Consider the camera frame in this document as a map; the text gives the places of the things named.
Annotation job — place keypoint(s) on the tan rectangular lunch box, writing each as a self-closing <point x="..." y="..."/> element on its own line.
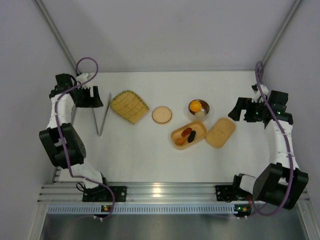
<point x="188" y="135"/>

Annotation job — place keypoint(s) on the slotted cable duct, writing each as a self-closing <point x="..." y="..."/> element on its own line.
<point x="143" y="209"/>

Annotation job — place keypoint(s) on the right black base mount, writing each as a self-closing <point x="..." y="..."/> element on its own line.
<point x="225" y="193"/>

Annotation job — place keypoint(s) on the white steamed bun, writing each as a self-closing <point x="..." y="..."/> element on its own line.
<point x="200" y="114"/>

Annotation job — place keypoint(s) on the left aluminium frame post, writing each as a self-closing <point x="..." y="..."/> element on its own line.
<point x="56" y="33"/>

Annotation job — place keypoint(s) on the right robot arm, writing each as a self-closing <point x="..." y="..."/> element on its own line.
<point x="282" y="182"/>

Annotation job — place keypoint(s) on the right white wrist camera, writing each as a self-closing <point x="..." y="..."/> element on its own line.
<point x="258" y="94"/>

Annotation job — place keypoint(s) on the red-orange food slice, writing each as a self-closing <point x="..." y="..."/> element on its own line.
<point x="186" y="131"/>

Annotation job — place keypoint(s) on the bamboo fan-shaped tray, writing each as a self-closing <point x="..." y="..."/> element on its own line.
<point x="129" y="106"/>

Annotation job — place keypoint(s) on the right aluminium frame post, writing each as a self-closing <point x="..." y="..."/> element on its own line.
<point x="282" y="29"/>

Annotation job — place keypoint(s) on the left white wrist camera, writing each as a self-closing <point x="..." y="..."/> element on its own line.
<point x="82" y="78"/>

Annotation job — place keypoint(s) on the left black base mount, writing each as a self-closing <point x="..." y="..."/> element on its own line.
<point x="101" y="194"/>

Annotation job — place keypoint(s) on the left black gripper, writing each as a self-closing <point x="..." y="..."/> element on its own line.
<point x="86" y="97"/>

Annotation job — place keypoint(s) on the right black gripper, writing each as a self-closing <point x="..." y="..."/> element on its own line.
<point x="246" y="110"/>

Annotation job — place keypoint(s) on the orange egg tart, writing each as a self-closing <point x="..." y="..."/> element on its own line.
<point x="195" y="106"/>

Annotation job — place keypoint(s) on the round beige lid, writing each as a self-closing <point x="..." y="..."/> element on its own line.
<point x="162" y="115"/>

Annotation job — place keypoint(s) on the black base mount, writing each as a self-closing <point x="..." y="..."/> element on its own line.
<point x="225" y="193"/>
<point x="101" y="194"/>

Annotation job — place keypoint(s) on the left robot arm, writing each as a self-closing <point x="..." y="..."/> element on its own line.
<point x="62" y="143"/>

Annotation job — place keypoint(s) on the black sea cucumber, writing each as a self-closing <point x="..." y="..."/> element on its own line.
<point x="191" y="136"/>

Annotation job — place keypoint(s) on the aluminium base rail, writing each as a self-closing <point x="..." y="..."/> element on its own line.
<point x="136" y="193"/>

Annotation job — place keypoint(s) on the tan rectangular box lid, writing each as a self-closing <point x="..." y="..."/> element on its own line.
<point x="220" y="132"/>

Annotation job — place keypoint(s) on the metal tongs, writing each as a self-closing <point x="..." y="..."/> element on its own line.
<point x="100" y="114"/>

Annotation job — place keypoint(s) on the aluminium frame post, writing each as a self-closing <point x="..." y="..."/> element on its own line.
<point x="282" y="29"/>
<point x="56" y="33"/>

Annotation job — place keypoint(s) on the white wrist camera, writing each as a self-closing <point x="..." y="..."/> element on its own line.
<point x="258" y="94"/>
<point x="82" y="78"/>

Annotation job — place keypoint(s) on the fried chicken piece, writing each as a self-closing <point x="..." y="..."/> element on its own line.
<point x="181" y="141"/>

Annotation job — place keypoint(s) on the round steel-lined container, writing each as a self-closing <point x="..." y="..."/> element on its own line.
<point x="205" y="108"/>

